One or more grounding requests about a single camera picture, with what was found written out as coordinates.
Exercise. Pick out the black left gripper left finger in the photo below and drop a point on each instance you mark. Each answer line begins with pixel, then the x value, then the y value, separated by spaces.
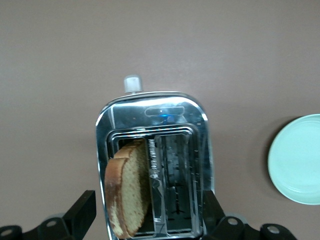
pixel 72 220

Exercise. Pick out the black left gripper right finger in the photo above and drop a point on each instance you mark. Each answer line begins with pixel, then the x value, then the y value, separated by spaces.
pixel 225 222

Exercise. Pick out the brown toast bread slice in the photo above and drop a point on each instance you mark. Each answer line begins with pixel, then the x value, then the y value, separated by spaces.
pixel 130 190

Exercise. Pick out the green plate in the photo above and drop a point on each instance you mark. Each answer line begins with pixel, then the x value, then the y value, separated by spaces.
pixel 297 160

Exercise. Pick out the beige and chrome toaster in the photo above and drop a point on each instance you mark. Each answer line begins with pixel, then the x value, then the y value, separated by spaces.
pixel 175 120

